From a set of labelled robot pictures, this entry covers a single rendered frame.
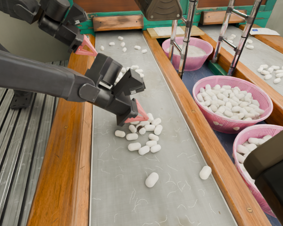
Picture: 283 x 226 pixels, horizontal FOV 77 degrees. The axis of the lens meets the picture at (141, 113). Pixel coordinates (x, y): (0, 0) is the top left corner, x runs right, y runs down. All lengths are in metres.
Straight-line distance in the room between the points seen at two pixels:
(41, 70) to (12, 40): 1.85
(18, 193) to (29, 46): 1.74
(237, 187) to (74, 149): 0.41
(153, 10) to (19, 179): 0.57
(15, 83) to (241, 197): 0.49
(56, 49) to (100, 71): 1.72
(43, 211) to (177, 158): 0.33
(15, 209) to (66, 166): 0.18
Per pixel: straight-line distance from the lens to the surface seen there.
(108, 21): 1.19
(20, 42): 2.20
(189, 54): 1.04
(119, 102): 0.46
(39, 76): 0.36
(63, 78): 0.38
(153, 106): 0.64
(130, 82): 0.45
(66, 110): 0.64
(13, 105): 0.91
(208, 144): 0.53
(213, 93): 0.74
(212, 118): 0.64
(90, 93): 0.42
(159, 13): 0.44
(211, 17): 1.35
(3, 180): 0.67
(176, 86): 0.71
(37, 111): 0.83
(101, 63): 0.45
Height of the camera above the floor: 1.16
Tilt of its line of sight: 43 degrees down
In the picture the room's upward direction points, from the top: straight up
